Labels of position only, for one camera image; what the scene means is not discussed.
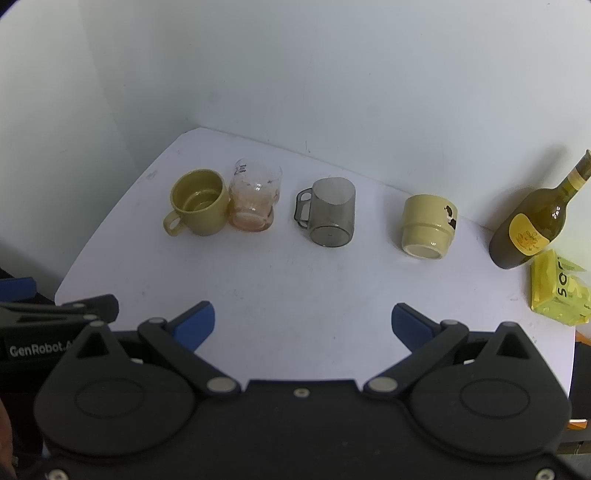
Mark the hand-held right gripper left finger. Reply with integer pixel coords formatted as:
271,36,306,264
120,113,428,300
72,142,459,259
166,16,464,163
73,301,242,398

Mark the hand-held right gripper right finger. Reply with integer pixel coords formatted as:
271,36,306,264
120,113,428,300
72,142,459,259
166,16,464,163
364,303,535,398

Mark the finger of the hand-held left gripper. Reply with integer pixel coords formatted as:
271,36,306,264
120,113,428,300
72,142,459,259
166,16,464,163
0,294,120,326
0,277,37,304

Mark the person's left forearm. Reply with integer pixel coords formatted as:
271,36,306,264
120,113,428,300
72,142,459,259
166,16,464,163
0,401,17,480

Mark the cream ceramic cup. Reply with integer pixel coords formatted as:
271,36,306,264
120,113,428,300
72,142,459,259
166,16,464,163
400,194,459,260

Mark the clear pink-tinted glass cup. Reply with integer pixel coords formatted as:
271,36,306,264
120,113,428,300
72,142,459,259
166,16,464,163
228,158,283,232

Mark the olive yellow mug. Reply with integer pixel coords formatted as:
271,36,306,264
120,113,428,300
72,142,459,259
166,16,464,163
163,169,230,237

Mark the grey translucent mug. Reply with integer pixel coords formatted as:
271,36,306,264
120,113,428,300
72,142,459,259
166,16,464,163
294,177,357,248

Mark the dark green wine bottle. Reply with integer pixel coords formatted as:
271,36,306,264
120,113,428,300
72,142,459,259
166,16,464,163
488,149,591,270

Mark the yellow packet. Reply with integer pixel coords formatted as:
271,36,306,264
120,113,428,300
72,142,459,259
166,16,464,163
529,249,591,328

